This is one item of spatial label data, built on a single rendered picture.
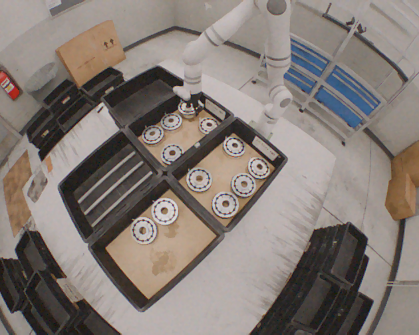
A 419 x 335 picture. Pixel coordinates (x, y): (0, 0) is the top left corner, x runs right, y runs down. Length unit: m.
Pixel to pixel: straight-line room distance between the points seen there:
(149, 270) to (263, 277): 0.51
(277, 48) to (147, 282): 0.92
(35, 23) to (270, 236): 3.50
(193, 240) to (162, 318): 0.44
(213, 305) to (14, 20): 3.52
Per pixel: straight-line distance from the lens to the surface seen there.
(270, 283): 0.88
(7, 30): 3.15
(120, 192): 0.74
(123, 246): 0.70
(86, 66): 3.21
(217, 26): 0.57
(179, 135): 0.79
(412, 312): 3.02
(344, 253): 1.49
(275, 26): 0.55
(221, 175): 0.70
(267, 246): 0.84
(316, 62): 2.28
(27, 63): 3.20
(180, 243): 0.64
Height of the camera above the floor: 1.47
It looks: 65 degrees down
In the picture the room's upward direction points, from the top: 11 degrees clockwise
